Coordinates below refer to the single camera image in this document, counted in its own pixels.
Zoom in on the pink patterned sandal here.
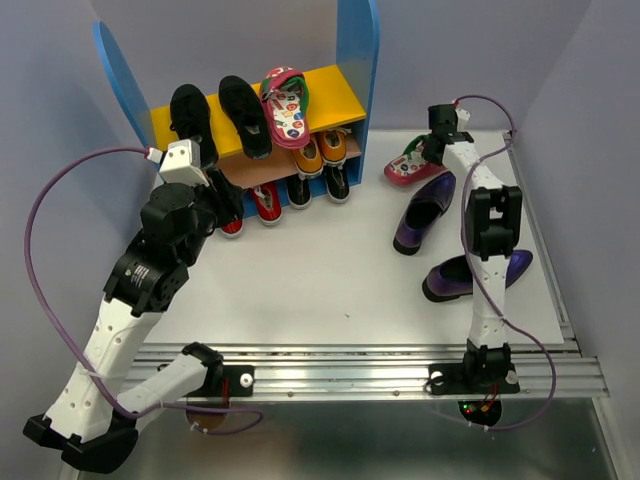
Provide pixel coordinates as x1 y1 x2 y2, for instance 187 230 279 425
383 134 446 187
259 66 310 150

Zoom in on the black white high-top sneaker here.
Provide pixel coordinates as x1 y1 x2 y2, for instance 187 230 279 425
286 175 312 210

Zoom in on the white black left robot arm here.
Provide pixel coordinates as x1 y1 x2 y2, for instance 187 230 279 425
23 167 244 474

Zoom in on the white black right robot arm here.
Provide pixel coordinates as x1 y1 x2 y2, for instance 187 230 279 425
422 103 523 397

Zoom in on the purple shoe upper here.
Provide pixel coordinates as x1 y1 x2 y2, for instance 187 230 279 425
392 171 456 256

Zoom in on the purple shoe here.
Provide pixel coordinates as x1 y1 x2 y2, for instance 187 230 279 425
422 249 534 303
392 171 456 256

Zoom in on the black sneaker on top shelf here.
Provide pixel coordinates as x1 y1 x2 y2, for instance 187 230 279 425
218 75 272 160

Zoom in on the blue yellow shoe shelf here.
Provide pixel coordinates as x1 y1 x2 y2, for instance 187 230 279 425
93 1 379 219

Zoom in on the purple shoe lower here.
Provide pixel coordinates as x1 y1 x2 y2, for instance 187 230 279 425
422 249 534 303

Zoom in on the red sneaker left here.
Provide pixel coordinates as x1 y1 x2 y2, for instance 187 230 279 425
220 218 244 239

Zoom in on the red sneaker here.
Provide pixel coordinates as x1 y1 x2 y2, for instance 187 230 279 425
250 182 282 227
220 218 244 239

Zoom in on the red sneaker right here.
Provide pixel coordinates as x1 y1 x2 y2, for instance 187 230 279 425
250 182 282 227

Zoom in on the yellow sneaker left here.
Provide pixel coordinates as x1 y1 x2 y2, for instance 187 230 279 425
291 137 324 179

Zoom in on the yellow sneaker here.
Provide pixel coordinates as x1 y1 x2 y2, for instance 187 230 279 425
291 137 324 179
317 127 350 167

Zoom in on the black sneaker far left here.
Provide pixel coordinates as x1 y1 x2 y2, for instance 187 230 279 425
170 84 219 168

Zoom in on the yellow sneaker right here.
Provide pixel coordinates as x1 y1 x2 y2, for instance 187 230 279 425
317 127 350 167

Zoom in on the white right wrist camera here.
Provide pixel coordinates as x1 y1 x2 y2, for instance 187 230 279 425
455 106 471 131

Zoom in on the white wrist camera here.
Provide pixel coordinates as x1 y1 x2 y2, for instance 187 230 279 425
159 139 208 187
455 106 471 131

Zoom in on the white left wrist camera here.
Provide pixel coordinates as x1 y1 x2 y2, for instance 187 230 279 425
159 139 208 187

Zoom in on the aluminium mounting rail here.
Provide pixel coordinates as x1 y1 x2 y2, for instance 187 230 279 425
79 342 611 404

